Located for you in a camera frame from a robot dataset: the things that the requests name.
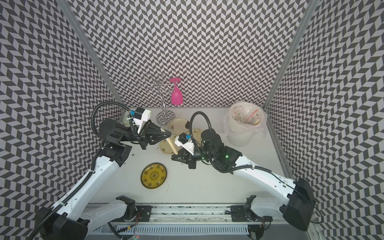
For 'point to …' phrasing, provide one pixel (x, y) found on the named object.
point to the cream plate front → (166, 147)
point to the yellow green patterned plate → (153, 175)
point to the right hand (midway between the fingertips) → (175, 160)
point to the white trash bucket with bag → (244, 119)
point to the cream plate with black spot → (178, 126)
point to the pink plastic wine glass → (176, 98)
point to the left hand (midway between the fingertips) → (170, 137)
